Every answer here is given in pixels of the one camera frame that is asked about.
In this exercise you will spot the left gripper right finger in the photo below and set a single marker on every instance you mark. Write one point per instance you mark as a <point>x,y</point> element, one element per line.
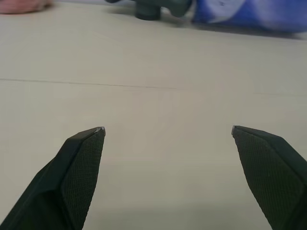
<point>275,179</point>

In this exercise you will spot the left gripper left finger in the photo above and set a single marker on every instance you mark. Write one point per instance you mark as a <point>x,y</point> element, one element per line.
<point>60,187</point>

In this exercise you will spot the large purple tissue pack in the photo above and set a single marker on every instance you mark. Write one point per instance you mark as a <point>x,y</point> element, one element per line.
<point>251,12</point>

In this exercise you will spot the pink cloth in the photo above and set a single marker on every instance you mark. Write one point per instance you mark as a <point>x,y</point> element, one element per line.
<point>21,6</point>

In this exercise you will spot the black handheld controller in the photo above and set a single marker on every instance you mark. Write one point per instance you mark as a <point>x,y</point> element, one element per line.
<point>147,10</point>

